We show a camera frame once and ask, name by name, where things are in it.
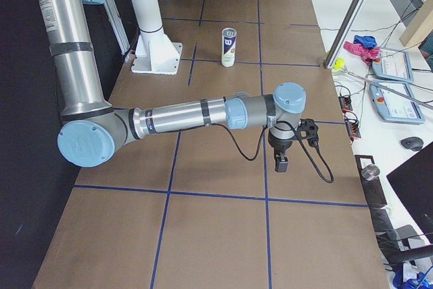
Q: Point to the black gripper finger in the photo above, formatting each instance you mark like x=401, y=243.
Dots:
x=281, y=162

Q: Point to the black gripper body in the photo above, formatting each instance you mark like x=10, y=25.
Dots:
x=278, y=146

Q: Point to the white tennis ball can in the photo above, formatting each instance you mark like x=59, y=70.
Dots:
x=229, y=38

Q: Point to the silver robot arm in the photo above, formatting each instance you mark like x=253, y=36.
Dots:
x=94, y=129

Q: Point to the orange black connector block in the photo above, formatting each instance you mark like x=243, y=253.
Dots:
x=345, y=103

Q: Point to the steel cylinder weight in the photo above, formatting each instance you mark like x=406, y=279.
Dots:
x=370, y=172

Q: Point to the lower teach pendant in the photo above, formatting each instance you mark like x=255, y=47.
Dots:
x=393, y=108

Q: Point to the teach pendant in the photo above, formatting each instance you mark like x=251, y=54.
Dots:
x=393, y=65
x=393, y=108

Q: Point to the pink and blue cloth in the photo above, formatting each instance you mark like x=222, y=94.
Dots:
x=365, y=47

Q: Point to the black monitor corner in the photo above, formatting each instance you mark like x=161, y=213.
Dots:
x=412, y=183

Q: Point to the black computer mouse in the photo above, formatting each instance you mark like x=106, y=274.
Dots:
x=412, y=143

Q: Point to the upper teach pendant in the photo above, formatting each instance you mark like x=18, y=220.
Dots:
x=393, y=65

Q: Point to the black office chair armrest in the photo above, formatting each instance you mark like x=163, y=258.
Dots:
x=411, y=254

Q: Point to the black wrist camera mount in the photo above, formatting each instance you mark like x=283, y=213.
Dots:
x=308, y=130

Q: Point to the yellow tennis ball by post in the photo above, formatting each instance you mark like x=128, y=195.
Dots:
x=339, y=64

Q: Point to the white mounting pedestal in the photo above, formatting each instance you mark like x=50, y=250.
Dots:
x=155, y=53

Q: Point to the aluminium frame post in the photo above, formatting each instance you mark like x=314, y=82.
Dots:
x=343, y=31

